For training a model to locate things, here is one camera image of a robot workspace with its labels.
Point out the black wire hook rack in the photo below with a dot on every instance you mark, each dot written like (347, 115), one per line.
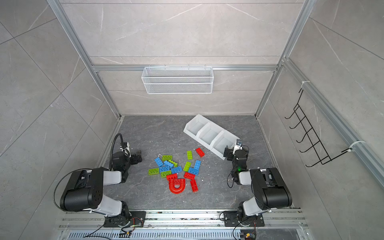
(310, 134)

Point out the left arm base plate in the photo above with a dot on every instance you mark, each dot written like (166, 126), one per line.
(130, 219)

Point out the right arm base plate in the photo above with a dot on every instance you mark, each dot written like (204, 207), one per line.
(233, 219)

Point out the white wire mesh basket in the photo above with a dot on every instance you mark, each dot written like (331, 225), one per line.
(178, 80)

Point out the red arch lego piece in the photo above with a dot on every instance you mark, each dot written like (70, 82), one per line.
(177, 186)

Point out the red lego brick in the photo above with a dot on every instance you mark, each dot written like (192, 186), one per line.
(194, 186)
(172, 176)
(189, 176)
(200, 152)

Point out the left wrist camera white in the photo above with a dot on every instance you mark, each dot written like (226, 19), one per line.
(125, 147)

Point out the green lego brick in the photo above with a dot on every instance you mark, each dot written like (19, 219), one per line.
(187, 166)
(189, 155)
(167, 157)
(154, 171)
(165, 174)

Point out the blue lego brick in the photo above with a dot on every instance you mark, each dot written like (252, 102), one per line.
(159, 162)
(169, 164)
(197, 165)
(176, 170)
(164, 169)

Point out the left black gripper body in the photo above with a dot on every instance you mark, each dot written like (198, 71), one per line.
(135, 157)

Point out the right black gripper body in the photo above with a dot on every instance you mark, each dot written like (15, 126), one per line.
(229, 153)

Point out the white three-compartment bin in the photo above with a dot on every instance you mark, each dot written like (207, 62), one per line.
(210, 135)

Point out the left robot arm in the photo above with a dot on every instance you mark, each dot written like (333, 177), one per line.
(84, 191)

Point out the green lego brick bottom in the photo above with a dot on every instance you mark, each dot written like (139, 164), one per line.
(165, 174)

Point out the blue lego brick low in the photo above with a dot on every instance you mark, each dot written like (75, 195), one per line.
(193, 171)

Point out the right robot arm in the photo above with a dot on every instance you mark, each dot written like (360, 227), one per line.
(269, 191)

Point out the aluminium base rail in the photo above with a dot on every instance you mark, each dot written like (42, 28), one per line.
(195, 224)

